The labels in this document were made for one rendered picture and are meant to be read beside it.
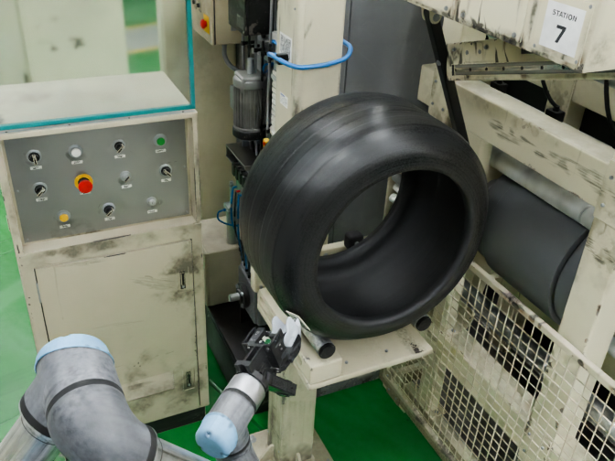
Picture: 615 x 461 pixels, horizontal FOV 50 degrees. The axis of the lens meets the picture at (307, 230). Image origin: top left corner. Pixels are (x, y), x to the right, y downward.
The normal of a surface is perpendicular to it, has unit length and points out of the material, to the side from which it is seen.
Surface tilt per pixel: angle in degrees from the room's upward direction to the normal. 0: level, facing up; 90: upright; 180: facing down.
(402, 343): 0
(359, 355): 0
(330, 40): 90
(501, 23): 90
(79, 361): 7
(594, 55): 90
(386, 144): 43
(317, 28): 90
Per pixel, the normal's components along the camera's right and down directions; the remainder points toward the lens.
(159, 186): 0.42, 0.49
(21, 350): 0.05, -0.85
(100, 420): 0.37, -0.40
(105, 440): 0.31, -0.12
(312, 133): -0.44, -0.63
